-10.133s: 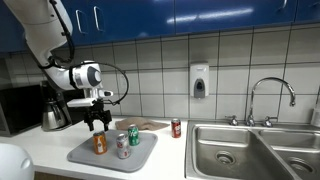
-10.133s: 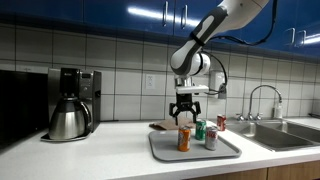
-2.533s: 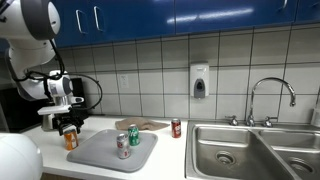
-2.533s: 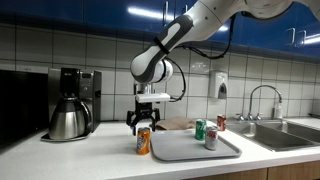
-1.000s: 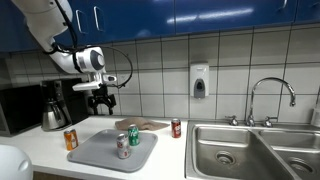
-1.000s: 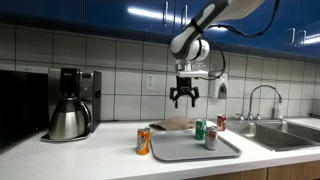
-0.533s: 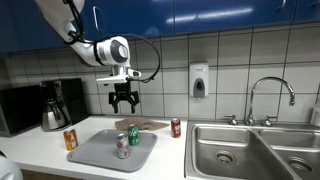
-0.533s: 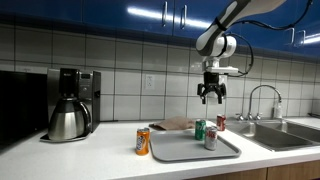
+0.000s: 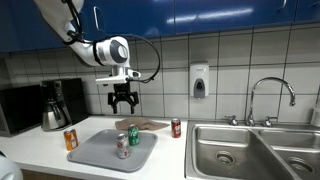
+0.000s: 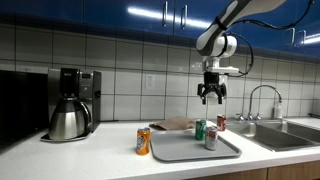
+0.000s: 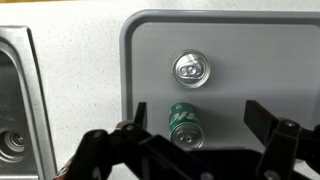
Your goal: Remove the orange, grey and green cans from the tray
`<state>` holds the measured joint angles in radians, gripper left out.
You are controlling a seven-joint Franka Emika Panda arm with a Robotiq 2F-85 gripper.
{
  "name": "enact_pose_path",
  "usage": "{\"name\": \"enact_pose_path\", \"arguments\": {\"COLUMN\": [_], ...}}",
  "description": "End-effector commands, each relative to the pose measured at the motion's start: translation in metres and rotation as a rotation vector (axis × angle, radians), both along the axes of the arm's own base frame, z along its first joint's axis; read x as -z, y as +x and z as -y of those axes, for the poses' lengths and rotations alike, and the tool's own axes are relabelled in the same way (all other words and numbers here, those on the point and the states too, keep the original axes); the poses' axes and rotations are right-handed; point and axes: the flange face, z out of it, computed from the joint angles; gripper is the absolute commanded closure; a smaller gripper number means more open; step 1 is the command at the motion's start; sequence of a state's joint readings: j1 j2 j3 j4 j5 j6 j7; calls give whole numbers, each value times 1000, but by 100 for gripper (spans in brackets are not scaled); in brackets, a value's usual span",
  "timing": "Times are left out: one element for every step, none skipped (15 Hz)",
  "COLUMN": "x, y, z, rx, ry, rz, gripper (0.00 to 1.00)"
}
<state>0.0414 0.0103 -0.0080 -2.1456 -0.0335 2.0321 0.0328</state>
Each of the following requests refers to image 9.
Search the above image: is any stainless steel double sink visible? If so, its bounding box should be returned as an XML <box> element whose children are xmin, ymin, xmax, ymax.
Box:
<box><xmin>184</xmin><ymin>120</ymin><xmax>320</xmax><ymax>180</ymax></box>

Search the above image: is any chrome gooseneck faucet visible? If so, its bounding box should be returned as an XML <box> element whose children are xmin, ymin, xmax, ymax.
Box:
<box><xmin>245</xmin><ymin>76</ymin><xmax>297</xmax><ymax>127</ymax></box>

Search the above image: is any silver soda can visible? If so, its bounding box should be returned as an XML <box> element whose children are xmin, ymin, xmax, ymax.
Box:
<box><xmin>116</xmin><ymin>133</ymin><xmax>132</xmax><ymax>160</ymax></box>

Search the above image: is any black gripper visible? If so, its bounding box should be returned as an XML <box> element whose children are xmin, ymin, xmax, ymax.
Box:
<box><xmin>107</xmin><ymin>82</ymin><xmax>140</xmax><ymax>115</ymax></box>

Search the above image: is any steel coffee carafe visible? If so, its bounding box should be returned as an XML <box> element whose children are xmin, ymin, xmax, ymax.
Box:
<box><xmin>41</xmin><ymin>99</ymin><xmax>68</xmax><ymax>132</ymax></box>

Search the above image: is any red soda can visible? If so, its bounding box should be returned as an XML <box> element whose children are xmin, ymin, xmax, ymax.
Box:
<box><xmin>170</xmin><ymin>118</ymin><xmax>182</xmax><ymax>139</ymax></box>

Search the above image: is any grey plastic tray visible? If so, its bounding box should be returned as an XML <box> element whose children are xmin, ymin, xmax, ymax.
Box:
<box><xmin>66</xmin><ymin>128</ymin><xmax>159</xmax><ymax>173</ymax></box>

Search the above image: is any black microwave oven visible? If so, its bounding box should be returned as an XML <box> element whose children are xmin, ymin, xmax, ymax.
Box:
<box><xmin>0</xmin><ymin>84</ymin><xmax>44</xmax><ymax>138</ymax></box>

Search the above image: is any translucent soap bottle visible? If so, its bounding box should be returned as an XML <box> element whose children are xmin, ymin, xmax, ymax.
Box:
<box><xmin>309</xmin><ymin>94</ymin><xmax>320</xmax><ymax>128</ymax></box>

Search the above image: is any wooden cutting board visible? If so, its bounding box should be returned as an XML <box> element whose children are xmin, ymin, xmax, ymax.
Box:
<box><xmin>114</xmin><ymin>116</ymin><xmax>170</xmax><ymax>132</ymax></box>

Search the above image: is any chrome faucet handle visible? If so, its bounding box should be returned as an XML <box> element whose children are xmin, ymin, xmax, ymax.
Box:
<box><xmin>261</xmin><ymin>115</ymin><xmax>279</xmax><ymax>128</ymax></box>
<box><xmin>224</xmin><ymin>115</ymin><xmax>239</xmax><ymax>127</ymax></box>

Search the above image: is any green soda can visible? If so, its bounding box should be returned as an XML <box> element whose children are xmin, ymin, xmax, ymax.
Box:
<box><xmin>127</xmin><ymin>124</ymin><xmax>140</xmax><ymax>147</ymax></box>

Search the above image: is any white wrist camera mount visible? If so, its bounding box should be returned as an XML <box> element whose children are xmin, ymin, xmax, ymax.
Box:
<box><xmin>95</xmin><ymin>68</ymin><xmax>142</xmax><ymax>85</ymax></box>

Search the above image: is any white wall soap dispenser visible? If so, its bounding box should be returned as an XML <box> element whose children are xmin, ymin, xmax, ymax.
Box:
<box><xmin>189</xmin><ymin>61</ymin><xmax>210</xmax><ymax>99</ymax></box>

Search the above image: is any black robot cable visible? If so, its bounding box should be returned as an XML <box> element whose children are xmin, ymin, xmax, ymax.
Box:
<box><xmin>61</xmin><ymin>0</ymin><xmax>162</xmax><ymax>84</ymax></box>

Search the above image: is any black coffee maker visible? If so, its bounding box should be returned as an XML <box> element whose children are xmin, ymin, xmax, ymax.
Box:
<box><xmin>39</xmin><ymin>77</ymin><xmax>89</xmax><ymax>132</ymax></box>

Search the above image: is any wooden base cabinet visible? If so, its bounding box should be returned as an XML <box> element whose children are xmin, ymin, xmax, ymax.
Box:
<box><xmin>21</xmin><ymin>169</ymin><xmax>81</xmax><ymax>180</ymax></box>

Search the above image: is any orange soda can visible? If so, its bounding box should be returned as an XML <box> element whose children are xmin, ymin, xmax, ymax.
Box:
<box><xmin>63</xmin><ymin>128</ymin><xmax>80</xmax><ymax>152</ymax></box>

